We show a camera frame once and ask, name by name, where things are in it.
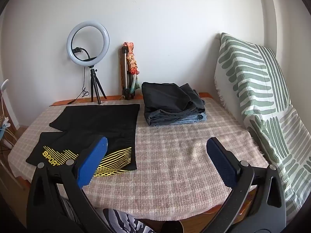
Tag pile of folded dark clothes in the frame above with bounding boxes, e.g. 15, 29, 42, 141
141, 82, 206, 127

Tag black pants with yellow stripes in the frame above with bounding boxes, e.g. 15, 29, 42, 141
26, 104, 141, 177

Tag folded silver tripod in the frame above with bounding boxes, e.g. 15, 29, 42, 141
120, 47, 135, 100

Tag green striped white blanket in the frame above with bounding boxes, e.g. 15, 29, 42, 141
214, 32, 311, 220

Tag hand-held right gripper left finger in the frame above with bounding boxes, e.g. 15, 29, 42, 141
26, 135, 114, 233

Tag black mini tripod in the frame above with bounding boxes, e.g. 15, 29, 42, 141
88, 65, 107, 105

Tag blue folded jeans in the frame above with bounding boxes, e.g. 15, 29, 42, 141
168, 112, 207, 125

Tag white ring light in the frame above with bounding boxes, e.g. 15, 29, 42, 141
66, 21, 110, 67

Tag black cable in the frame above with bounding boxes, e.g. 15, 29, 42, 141
50, 67, 88, 107

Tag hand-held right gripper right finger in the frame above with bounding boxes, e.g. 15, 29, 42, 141
206, 137, 286, 233

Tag pink checked tablecloth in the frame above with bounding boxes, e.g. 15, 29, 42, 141
8, 97, 270, 220

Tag zebra patterned clothing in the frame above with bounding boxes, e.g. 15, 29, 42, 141
102, 208, 155, 233

